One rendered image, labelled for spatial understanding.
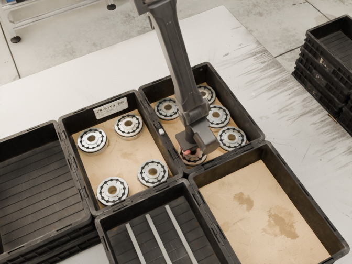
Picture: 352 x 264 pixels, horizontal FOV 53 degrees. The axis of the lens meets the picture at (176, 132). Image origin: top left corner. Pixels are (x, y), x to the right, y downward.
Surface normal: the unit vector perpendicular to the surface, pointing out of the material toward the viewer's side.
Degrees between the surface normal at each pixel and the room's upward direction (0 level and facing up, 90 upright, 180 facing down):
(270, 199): 0
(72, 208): 0
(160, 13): 78
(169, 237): 0
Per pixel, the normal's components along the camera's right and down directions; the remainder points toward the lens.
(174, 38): 0.42, 0.61
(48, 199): -0.03, -0.55
